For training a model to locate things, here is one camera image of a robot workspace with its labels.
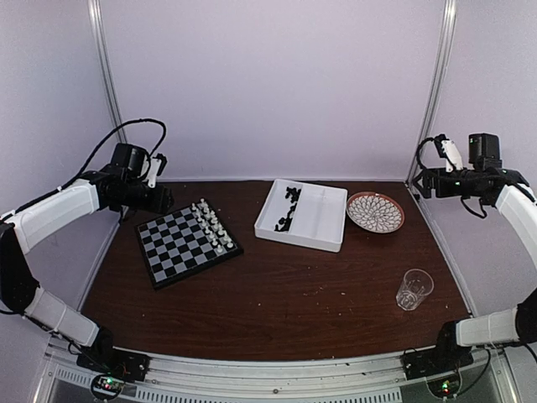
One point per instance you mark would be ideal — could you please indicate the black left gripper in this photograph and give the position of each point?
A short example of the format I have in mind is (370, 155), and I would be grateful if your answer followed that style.
(159, 202)

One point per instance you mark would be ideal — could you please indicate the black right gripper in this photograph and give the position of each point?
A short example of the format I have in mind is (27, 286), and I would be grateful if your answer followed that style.
(428, 174)

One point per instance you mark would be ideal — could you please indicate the black white chess board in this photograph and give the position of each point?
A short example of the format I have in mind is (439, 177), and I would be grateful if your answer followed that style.
(170, 253)

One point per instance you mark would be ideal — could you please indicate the white plastic compartment tray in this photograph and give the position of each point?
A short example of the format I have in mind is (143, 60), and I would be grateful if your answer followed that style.
(319, 219)

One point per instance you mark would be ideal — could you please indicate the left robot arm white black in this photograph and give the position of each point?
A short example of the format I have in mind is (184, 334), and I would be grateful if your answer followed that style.
(129, 181)

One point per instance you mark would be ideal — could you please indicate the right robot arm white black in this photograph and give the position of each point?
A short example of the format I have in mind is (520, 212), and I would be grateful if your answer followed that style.
(481, 184)

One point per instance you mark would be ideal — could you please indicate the white chess pieces row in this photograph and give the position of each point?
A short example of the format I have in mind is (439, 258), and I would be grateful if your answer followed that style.
(207, 229)

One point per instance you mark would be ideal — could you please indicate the black chess pieces pile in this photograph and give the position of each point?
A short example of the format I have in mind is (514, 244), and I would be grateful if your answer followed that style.
(292, 195)

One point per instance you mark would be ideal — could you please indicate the patterned ceramic plate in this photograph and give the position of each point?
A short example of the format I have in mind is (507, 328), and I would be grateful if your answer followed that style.
(375, 212)

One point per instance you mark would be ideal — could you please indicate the clear drinking glass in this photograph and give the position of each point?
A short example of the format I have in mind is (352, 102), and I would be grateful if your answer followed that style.
(416, 285)

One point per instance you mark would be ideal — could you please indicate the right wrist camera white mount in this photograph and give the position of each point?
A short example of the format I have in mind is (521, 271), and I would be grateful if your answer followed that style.
(448, 151)

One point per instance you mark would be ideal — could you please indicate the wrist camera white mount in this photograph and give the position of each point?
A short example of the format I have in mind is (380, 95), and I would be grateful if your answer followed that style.
(448, 151)
(155, 167)

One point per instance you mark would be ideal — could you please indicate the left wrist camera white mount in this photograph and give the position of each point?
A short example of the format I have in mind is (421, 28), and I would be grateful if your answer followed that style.
(155, 167)

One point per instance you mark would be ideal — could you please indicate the right aluminium frame post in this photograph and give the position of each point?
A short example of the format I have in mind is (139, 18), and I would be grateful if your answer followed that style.
(443, 55)

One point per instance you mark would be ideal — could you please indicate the aluminium frame post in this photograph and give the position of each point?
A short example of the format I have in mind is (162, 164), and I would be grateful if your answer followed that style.
(443, 55)
(98, 31)

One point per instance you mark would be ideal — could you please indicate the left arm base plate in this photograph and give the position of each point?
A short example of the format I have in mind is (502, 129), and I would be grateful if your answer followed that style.
(125, 365)

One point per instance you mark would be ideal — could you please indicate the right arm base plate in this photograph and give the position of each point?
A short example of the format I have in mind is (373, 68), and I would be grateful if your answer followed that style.
(426, 363)

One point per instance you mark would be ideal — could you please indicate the left aluminium frame post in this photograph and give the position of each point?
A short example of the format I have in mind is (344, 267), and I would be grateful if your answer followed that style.
(98, 31)

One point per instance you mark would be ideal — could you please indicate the front aluminium rail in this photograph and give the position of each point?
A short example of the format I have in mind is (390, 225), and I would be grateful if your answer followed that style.
(377, 378)

